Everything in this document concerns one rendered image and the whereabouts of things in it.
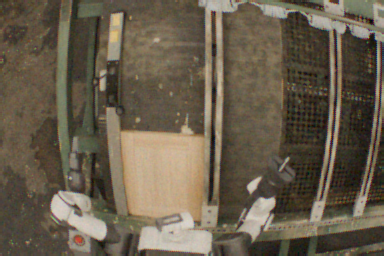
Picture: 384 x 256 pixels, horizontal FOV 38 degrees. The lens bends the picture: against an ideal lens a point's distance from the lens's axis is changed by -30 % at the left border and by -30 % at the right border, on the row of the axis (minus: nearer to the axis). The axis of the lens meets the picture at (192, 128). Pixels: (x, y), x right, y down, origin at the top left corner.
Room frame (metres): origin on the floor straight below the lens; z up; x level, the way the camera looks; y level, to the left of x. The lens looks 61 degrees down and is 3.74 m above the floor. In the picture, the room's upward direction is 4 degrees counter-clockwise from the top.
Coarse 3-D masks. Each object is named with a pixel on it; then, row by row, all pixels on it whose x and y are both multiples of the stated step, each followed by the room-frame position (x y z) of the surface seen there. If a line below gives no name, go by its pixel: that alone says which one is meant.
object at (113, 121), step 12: (120, 12) 1.63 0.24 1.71; (120, 24) 1.60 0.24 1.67; (120, 36) 1.57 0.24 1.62; (108, 48) 1.55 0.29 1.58; (120, 48) 1.55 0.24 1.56; (108, 60) 1.52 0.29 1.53; (120, 60) 1.53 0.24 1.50; (120, 96) 1.46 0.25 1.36; (108, 108) 1.42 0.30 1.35; (108, 120) 1.39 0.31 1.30; (120, 120) 1.41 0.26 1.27; (108, 132) 1.36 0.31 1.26; (120, 144) 1.34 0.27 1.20; (120, 156) 1.31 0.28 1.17; (120, 168) 1.28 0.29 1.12; (120, 180) 1.25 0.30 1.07; (120, 192) 1.22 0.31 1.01; (120, 204) 1.19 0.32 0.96
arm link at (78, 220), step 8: (64, 192) 0.98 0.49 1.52; (64, 200) 0.93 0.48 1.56; (72, 200) 0.95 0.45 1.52; (72, 208) 0.91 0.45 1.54; (72, 216) 0.88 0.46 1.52; (80, 216) 0.89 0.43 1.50; (88, 216) 0.91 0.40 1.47; (64, 224) 0.85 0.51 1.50; (72, 224) 0.85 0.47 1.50; (80, 224) 0.86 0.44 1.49; (88, 224) 0.87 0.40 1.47; (96, 224) 0.88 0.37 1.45; (104, 224) 0.90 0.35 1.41; (88, 232) 0.85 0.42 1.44; (96, 232) 0.85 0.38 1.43; (104, 232) 0.86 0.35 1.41
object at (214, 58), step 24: (216, 0) 1.49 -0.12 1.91; (216, 24) 1.53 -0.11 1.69; (216, 48) 1.47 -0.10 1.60; (216, 72) 1.43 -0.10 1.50; (216, 96) 1.38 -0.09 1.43; (216, 120) 1.33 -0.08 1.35; (216, 144) 1.28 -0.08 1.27; (216, 168) 1.23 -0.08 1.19; (216, 192) 1.17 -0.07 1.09; (216, 216) 1.10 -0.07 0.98
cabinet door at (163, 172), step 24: (144, 144) 1.33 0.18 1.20; (168, 144) 1.33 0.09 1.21; (192, 144) 1.32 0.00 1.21; (144, 168) 1.28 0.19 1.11; (168, 168) 1.27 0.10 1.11; (192, 168) 1.26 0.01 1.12; (144, 192) 1.22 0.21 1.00; (168, 192) 1.22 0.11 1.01; (192, 192) 1.21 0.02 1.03; (192, 216) 1.14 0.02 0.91
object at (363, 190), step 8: (376, 8) 1.52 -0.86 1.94; (376, 16) 1.50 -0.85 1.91; (376, 24) 1.47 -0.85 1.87; (376, 32) 1.45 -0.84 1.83; (376, 40) 1.46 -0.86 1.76; (376, 48) 1.44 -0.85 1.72; (376, 56) 1.42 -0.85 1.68; (376, 64) 1.40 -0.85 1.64; (376, 72) 1.38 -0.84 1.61; (376, 80) 1.35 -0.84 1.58; (376, 88) 1.33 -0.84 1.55; (376, 96) 1.31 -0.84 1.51; (376, 104) 1.29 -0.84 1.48; (376, 112) 1.26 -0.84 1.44; (376, 120) 1.24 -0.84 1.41; (376, 128) 1.24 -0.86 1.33; (376, 136) 1.21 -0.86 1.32; (368, 144) 1.21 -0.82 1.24; (376, 144) 1.18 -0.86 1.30; (368, 152) 1.17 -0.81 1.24; (376, 152) 1.15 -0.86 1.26; (368, 160) 1.14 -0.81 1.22; (368, 168) 1.11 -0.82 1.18; (368, 176) 1.09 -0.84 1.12; (360, 184) 1.09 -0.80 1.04; (368, 184) 1.06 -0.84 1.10; (360, 192) 1.04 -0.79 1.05; (360, 200) 1.01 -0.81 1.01; (360, 208) 0.98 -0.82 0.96
